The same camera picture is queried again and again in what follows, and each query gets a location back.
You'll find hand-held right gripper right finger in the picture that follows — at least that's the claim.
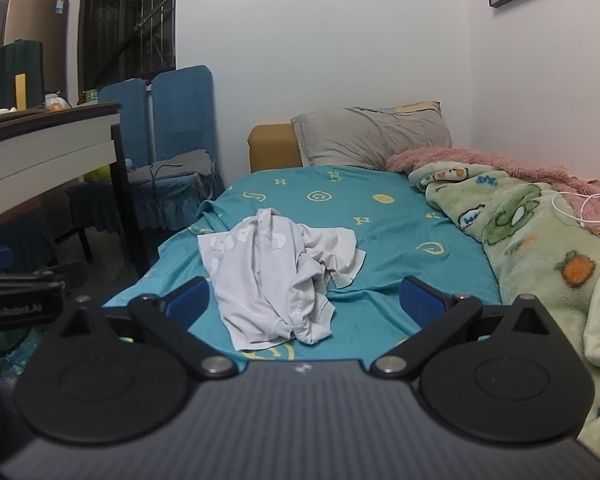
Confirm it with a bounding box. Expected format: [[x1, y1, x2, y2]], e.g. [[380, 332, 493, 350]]
[[370, 275, 556, 381]]

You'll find mustard yellow cushion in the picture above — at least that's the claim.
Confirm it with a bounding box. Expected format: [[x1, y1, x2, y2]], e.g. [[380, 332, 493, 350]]
[[248, 124, 305, 173]]

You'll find grey cloth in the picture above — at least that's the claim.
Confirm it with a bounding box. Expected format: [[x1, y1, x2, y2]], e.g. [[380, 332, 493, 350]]
[[127, 149, 216, 186]]

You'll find white t-shirt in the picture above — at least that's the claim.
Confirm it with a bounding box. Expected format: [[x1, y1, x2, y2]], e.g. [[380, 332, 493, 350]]
[[197, 208, 367, 352]]

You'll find white cable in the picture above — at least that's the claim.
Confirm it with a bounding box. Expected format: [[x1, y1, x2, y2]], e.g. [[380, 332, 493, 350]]
[[551, 180, 600, 227]]

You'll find dark green bag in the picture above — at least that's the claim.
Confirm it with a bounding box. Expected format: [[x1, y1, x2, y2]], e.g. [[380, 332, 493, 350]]
[[0, 40, 46, 110]]

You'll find grey pillow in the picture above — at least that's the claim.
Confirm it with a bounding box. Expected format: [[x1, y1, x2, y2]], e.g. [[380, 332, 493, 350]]
[[290, 101, 453, 170]]

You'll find pink fluffy blanket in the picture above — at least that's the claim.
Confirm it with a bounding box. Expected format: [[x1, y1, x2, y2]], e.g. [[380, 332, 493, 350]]
[[385, 146, 600, 247]]

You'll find white and black desk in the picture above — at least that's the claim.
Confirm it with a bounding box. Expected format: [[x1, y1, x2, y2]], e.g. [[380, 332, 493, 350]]
[[0, 101, 151, 281]]

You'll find teal printed bed sheet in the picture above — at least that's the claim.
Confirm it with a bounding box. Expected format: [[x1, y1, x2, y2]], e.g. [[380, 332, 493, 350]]
[[101, 166, 503, 363]]

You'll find black cable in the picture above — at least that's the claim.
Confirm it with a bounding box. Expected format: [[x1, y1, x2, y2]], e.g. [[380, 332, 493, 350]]
[[149, 159, 182, 231]]

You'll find green printed fleece blanket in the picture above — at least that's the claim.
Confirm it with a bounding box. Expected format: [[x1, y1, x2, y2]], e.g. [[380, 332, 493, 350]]
[[407, 161, 600, 461]]

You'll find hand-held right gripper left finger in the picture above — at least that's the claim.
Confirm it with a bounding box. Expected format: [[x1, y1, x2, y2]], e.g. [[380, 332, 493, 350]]
[[55, 276, 241, 381]]

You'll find dark window grille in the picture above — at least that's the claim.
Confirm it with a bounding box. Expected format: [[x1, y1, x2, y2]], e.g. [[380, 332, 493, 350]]
[[77, 0, 177, 93]]

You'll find cardboard box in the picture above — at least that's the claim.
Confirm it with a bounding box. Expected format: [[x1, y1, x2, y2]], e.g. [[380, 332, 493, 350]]
[[2, 0, 70, 101]]

